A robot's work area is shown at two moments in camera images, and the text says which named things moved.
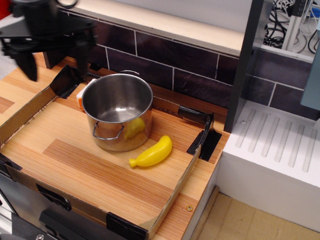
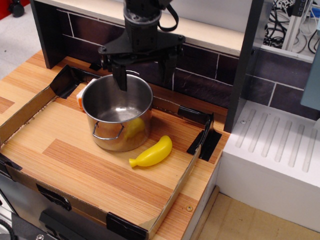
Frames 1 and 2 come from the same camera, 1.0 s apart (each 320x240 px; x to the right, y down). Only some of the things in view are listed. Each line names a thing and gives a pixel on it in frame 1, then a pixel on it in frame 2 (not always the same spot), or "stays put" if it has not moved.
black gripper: [47, 32] → [141, 40]
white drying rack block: [271, 163] stays put
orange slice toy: [79, 95] stays put
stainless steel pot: [119, 107] stays put
